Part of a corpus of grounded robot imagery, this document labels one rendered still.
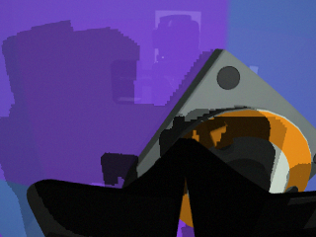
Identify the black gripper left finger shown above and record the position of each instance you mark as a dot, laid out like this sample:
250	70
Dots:
149	207

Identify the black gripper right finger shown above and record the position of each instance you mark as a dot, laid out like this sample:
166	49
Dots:
225	204

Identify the orange round plate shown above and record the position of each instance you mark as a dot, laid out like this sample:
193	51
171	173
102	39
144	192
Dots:
258	134

